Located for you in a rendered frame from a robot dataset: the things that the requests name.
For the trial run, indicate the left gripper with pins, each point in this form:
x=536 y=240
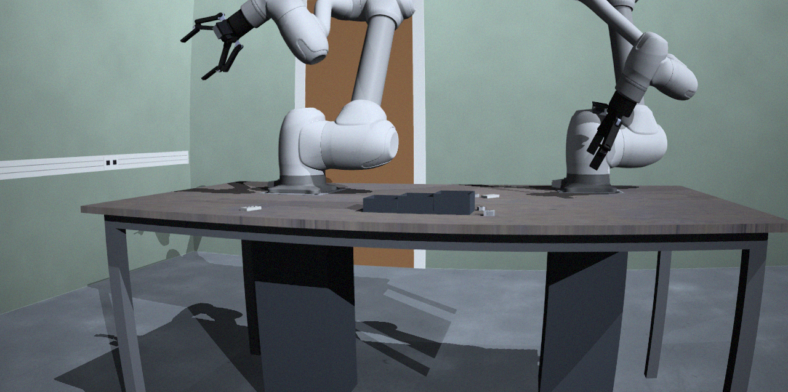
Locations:
x=609 y=128

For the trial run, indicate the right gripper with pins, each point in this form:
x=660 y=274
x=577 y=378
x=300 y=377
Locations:
x=240 y=27

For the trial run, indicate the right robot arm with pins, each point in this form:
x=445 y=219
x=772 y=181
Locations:
x=358 y=139

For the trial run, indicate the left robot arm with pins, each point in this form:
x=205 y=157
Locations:
x=640 y=60

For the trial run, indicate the dark grey three-compartment bin rack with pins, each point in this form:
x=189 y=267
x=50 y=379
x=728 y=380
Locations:
x=441 y=202

